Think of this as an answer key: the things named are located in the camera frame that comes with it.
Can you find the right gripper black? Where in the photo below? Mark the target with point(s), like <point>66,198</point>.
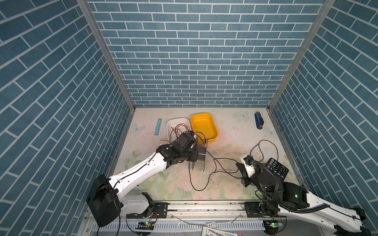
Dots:
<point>244,180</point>

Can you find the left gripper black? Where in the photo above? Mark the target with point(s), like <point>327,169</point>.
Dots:
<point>194,158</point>

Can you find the grey cable spool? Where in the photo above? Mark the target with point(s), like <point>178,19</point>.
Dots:
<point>200,162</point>

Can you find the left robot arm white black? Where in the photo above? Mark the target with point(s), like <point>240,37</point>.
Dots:
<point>107,198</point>

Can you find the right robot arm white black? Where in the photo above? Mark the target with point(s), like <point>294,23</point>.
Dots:
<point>281,198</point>

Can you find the white plastic tray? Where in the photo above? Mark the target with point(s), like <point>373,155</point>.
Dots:
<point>175,127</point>

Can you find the yellow plastic tray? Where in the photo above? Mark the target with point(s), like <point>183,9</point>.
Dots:
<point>203,123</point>

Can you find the black remote control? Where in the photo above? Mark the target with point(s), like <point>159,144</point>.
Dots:
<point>277,168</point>

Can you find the right green circuit board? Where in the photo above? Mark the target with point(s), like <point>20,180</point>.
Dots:
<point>272,227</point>

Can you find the green circuit board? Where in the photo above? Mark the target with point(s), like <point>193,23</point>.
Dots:
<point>272,227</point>
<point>145,225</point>

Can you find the blue stapler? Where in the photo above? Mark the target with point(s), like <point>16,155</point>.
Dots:
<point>259,120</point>

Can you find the printed paper sheet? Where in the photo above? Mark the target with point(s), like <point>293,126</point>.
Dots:
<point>206,231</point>

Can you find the left green circuit board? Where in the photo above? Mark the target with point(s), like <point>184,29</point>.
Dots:
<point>145,225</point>

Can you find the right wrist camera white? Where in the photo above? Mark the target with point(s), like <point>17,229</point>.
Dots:
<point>247,161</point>

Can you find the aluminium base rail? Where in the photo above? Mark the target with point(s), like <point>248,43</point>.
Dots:
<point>175,218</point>

